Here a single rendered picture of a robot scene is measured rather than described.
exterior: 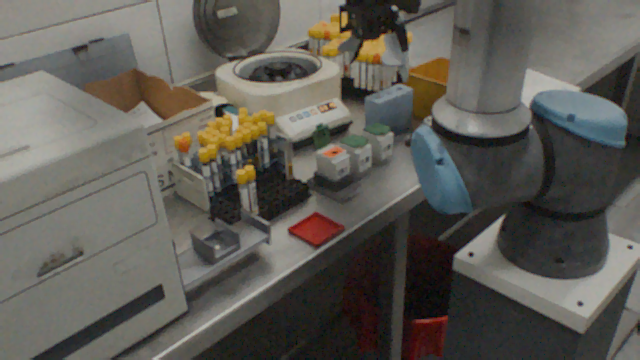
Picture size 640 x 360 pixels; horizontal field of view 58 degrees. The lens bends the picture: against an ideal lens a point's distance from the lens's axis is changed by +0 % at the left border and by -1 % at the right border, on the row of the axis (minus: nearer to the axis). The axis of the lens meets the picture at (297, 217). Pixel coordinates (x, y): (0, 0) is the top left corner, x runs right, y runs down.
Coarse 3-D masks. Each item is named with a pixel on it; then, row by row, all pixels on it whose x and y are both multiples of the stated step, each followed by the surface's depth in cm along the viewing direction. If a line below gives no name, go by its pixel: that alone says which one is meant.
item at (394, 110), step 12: (372, 96) 116; (384, 96) 116; (396, 96) 116; (408, 96) 118; (372, 108) 115; (384, 108) 115; (396, 108) 117; (408, 108) 120; (372, 120) 117; (384, 120) 117; (396, 120) 119; (408, 120) 122; (396, 132) 121; (408, 132) 122
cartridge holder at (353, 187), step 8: (312, 176) 108; (320, 176) 104; (344, 176) 103; (352, 176) 105; (312, 184) 107; (320, 184) 105; (328, 184) 104; (336, 184) 102; (344, 184) 104; (352, 184) 105; (360, 184) 105; (328, 192) 104; (336, 192) 103; (344, 192) 103; (352, 192) 104; (344, 200) 103
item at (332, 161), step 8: (320, 152) 103; (328, 152) 102; (336, 152) 103; (344, 152) 103; (320, 160) 103; (328, 160) 101; (336, 160) 101; (344, 160) 102; (320, 168) 104; (328, 168) 102; (336, 168) 101; (344, 168) 103; (328, 176) 103; (336, 176) 102
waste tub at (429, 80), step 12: (432, 60) 132; (444, 60) 132; (408, 72) 128; (420, 72) 131; (432, 72) 133; (444, 72) 134; (408, 84) 127; (420, 84) 124; (432, 84) 122; (444, 84) 119; (420, 96) 126; (432, 96) 123; (420, 108) 127; (432, 108) 124
